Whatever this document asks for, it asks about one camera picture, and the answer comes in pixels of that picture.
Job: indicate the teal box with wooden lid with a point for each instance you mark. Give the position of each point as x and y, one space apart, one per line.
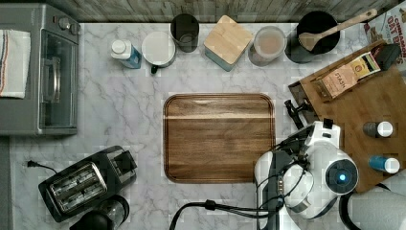
226 43

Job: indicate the clear jar with white lid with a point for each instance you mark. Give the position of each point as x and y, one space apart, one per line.
268 44

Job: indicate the dark glass tumbler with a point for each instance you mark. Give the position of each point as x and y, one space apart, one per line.
184 28

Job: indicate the grey spice bottle white cap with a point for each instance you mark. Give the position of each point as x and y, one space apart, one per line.
378 129

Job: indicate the black coffee grinder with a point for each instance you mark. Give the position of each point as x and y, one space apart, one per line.
108 215

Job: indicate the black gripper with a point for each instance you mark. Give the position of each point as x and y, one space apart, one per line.
305 107

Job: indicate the black two-slot toaster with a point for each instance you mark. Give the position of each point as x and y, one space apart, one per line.
88 182

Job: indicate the wooden cutting board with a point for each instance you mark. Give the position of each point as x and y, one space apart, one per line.
216 138

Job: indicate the grey toaster oven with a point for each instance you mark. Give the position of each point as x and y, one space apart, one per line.
49 70

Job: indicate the blue spice bottle white cap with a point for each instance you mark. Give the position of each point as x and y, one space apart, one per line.
384 164

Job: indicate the dark green mug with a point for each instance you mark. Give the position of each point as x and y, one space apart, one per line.
159 50

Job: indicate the striped white towel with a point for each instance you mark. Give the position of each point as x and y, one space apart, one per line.
15 51

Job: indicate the wooden spoon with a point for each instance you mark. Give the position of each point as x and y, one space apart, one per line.
310 40

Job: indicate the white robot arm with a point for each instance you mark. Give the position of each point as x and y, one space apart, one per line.
307 173

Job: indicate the black object on shelf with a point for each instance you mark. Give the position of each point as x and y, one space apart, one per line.
386 55

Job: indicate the cinnamon oat cereal box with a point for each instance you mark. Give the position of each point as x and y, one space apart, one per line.
390 26

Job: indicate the wooden drawer organizer shelf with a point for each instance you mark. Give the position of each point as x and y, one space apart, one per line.
380 97

